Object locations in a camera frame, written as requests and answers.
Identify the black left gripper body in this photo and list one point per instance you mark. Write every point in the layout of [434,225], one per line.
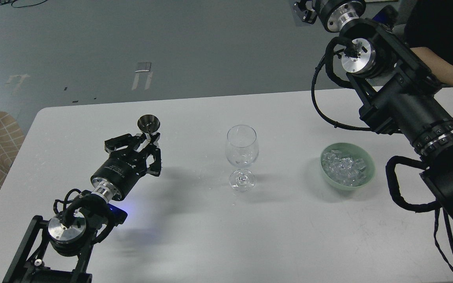
[121,171]

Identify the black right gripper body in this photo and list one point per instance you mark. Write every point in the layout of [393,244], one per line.
[334,14]

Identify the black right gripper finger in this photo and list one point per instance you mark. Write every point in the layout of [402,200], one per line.
[305,12]

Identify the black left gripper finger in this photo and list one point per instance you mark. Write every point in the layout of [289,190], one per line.
[149,159]
[123,147]

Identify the steel cocktail jigger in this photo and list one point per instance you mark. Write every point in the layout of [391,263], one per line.
[149,126]

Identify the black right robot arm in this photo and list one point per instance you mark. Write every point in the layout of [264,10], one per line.
[397,91]

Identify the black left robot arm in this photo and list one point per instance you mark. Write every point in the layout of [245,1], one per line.
[85,218]

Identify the clear wine glass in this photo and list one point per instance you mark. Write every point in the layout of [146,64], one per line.
[241,150]

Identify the clear ice cubes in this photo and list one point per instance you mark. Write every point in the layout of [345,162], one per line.
[343,168]

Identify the seated person in black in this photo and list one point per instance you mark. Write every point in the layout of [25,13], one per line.
[429,34]

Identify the green bowl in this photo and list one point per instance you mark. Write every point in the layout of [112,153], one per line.
[354,150]

